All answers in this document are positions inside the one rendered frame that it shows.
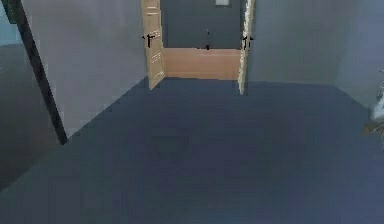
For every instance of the white framed wall picture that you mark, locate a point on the white framed wall picture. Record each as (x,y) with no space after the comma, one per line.
(222,2)

